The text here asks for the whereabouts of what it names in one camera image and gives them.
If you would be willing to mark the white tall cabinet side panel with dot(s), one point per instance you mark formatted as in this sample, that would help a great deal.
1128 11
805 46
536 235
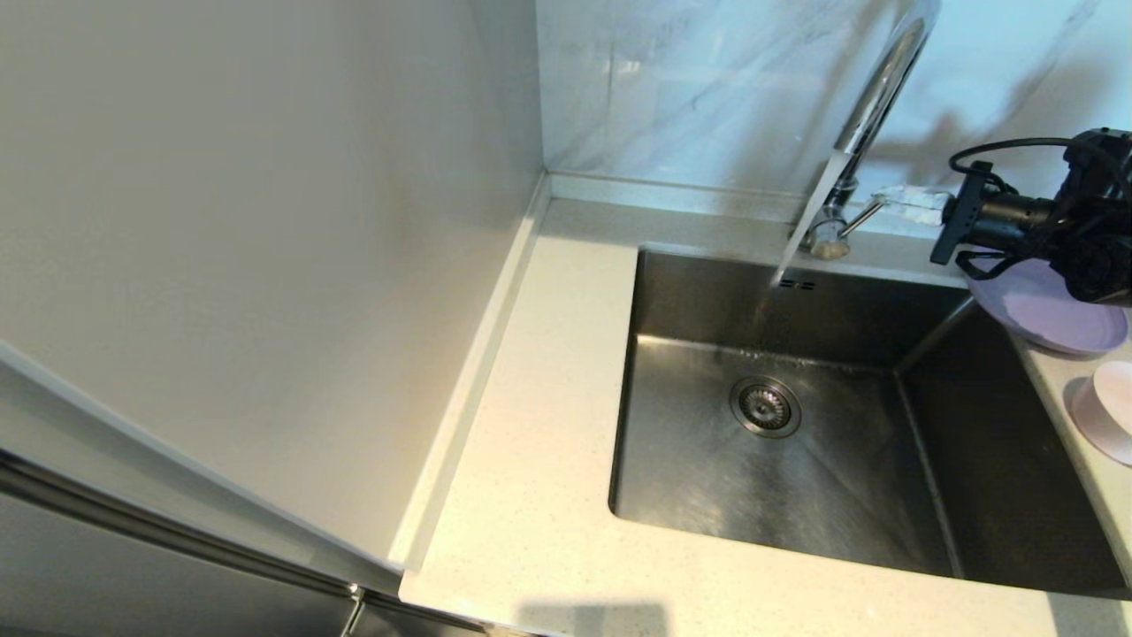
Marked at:
265 221

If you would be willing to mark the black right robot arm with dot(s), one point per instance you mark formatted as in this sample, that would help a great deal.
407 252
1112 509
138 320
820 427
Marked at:
1101 257

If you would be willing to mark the pink plastic cup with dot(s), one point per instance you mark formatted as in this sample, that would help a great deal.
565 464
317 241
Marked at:
1112 411

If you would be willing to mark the metal door trim rail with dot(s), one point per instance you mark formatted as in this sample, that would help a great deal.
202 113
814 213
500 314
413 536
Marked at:
133 513

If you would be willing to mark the grey lower cabinet door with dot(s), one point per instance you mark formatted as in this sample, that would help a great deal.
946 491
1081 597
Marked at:
133 588

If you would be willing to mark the chrome gooseneck faucet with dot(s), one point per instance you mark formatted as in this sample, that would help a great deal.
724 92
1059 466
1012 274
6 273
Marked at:
880 88

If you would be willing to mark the stainless steel sink basin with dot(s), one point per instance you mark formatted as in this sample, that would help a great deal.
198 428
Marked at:
796 495

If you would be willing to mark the grey upper cabinet door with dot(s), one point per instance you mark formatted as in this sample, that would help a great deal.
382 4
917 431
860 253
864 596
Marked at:
88 425

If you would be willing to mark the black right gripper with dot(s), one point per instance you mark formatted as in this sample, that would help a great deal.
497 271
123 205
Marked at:
1017 223

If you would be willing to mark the grey cabinet door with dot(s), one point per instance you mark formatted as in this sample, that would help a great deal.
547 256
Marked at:
133 588
88 425

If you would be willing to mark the round metal drain strainer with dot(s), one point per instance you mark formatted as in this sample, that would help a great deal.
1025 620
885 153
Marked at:
765 407

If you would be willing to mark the purple plastic plate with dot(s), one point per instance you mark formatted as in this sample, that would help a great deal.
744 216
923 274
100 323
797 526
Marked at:
1044 323

